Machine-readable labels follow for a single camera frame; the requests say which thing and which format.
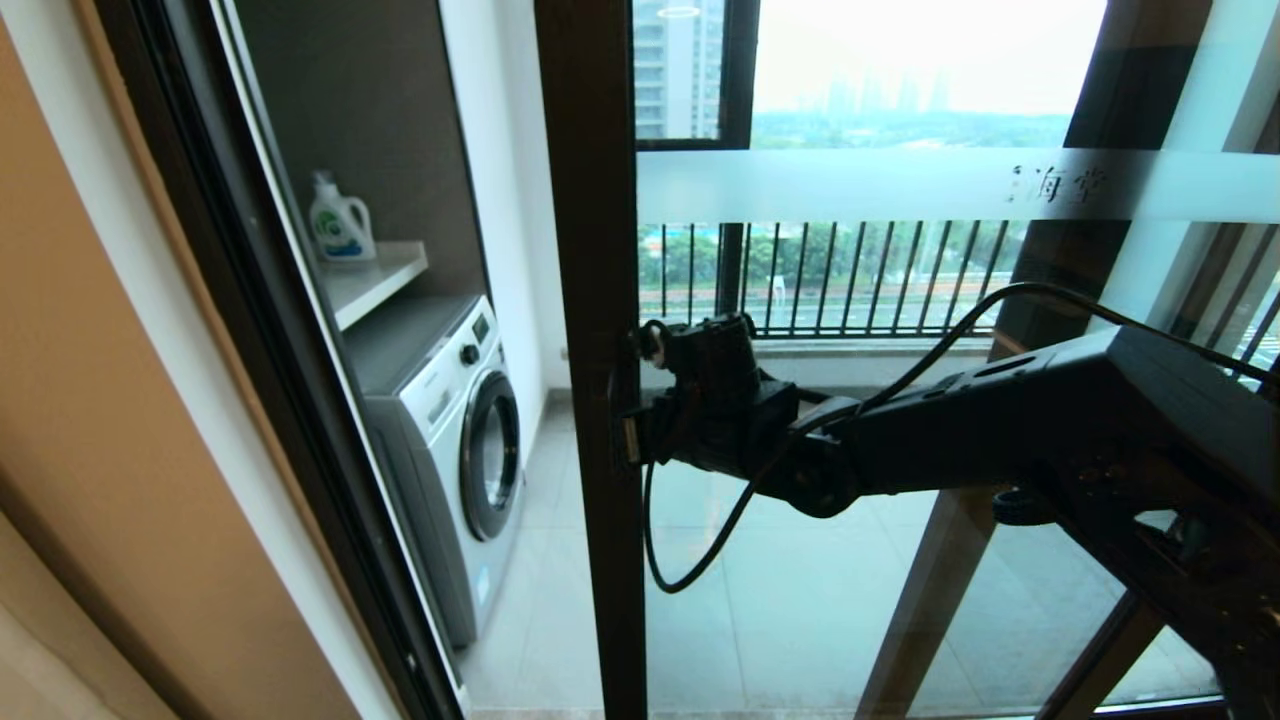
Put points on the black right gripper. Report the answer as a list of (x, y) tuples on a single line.
[(730, 430)]

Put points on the brown-framed sliding glass door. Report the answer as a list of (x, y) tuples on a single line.
[(590, 200)]

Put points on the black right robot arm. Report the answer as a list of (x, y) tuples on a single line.
[(1050, 420)]

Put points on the white front-load washing machine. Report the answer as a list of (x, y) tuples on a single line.
[(430, 400)]

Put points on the grey stone window sill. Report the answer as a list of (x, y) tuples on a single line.
[(900, 349)]

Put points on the black balcony railing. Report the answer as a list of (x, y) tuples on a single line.
[(900, 332)]

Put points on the white laundry detergent bottle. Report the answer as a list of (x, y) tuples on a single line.
[(340, 225)]

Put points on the brown-framed fixed glass door panel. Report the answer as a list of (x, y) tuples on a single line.
[(1130, 80)]

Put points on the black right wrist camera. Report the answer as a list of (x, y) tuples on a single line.
[(710, 350)]

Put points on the dark window frame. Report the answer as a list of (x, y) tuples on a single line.
[(733, 270)]

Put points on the white wall shelf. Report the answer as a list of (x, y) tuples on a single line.
[(370, 280)]

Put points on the dark outer door frame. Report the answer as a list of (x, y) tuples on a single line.
[(255, 300)]

